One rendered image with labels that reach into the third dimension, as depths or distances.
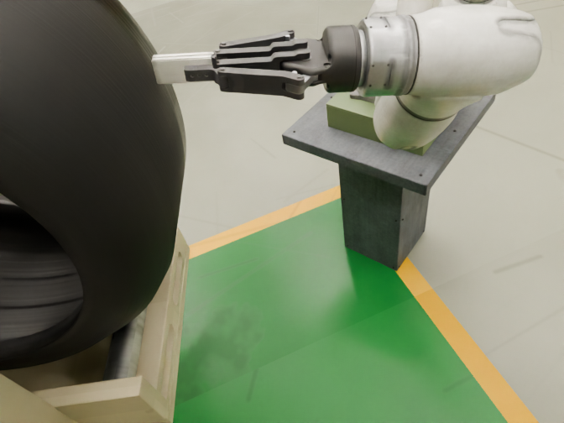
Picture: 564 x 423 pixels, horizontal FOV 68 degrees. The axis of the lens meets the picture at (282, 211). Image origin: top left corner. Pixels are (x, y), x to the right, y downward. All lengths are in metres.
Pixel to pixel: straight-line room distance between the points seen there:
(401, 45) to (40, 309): 0.69
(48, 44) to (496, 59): 0.45
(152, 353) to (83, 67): 0.46
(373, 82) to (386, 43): 0.04
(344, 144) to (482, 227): 0.87
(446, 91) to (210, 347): 1.38
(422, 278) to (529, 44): 1.32
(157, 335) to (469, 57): 0.60
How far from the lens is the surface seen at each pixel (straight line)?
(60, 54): 0.43
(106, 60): 0.48
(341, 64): 0.50
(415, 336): 1.65
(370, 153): 1.28
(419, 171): 1.22
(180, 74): 0.53
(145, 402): 0.64
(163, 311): 0.77
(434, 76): 0.52
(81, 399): 0.66
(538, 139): 2.48
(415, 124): 0.63
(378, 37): 0.50
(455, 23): 0.53
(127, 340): 0.70
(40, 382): 0.90
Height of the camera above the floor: 1.47
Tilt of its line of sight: 46 degrees down
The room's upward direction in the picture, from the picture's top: 13 degrees counter-clockwise
